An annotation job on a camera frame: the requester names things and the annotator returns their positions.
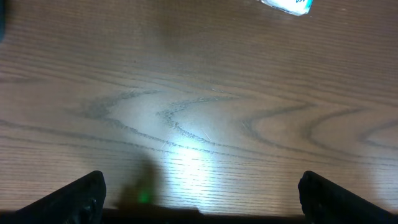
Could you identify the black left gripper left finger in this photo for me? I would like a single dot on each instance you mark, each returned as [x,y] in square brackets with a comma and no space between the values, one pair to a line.
[78,202]

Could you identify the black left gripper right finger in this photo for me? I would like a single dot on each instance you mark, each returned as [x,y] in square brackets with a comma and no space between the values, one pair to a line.
[324,202]

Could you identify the teal small snack packet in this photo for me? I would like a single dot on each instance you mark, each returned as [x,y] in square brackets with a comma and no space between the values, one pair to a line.
[294,7]

